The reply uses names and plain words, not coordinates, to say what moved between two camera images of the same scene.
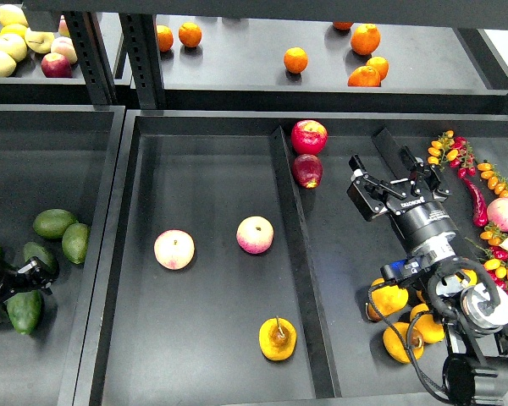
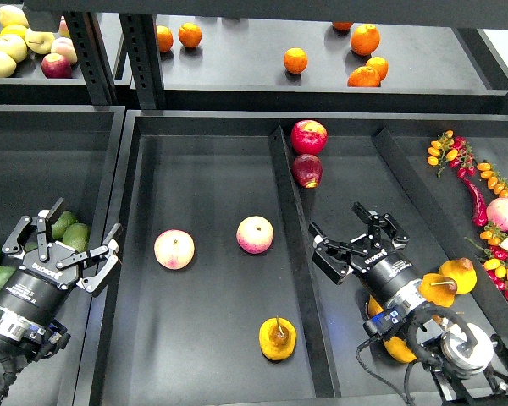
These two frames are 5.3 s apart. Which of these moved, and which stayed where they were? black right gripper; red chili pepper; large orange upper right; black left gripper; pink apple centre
Moved: black left gripper; black right gripper
Stayed: large orange upper right; red chili pepper; pink apple centre
